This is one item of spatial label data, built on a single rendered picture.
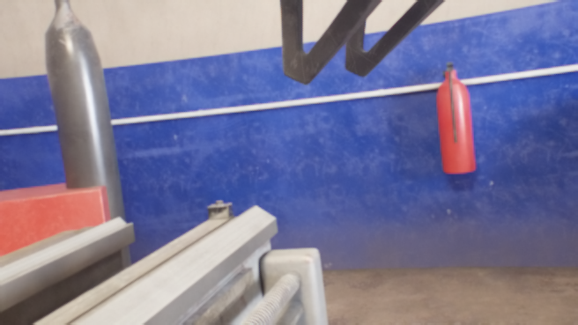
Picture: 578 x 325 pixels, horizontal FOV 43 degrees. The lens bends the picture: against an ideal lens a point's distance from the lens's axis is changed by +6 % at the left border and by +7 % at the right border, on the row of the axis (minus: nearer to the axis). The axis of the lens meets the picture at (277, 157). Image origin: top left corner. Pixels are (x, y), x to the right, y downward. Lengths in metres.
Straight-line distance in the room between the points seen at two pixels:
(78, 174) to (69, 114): 0.25
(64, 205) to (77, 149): 0.25
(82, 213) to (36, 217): 0.17
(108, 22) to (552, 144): 2.61
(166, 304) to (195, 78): 3.31
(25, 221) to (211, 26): 1.74
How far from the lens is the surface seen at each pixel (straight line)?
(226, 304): 1.26
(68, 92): 3.11
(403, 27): 0.44
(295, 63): 0.36
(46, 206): 3.06
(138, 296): 1.03
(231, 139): 4.24
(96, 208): 3.02
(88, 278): 1.61
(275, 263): 1.48
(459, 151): 3.81
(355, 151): 4.05
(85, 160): 3.11
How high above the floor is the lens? 1.11
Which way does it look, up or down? 6 degrees down
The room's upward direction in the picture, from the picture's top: 7 degrees counter-clockwise
